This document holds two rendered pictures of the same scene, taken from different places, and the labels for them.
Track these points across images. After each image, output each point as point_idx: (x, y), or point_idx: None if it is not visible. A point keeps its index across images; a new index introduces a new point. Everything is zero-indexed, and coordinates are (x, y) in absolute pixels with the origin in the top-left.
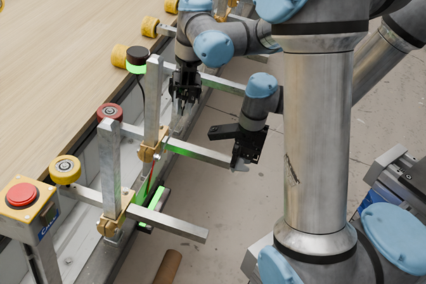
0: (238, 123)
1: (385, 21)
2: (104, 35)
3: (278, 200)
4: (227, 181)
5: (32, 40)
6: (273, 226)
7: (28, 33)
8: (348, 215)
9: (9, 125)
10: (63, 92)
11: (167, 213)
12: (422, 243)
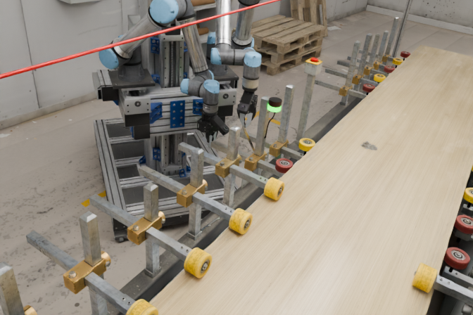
0: (214, 119)
1: (195, 15)
2: (288, 233)
3: (90, 309)
4: None
5: (358, 234)
6: (117, 285)
7: (366, 243)
8: (34, 277)
9: (343, 165)
10: (317, 180)
11: None
12: (215, 32)
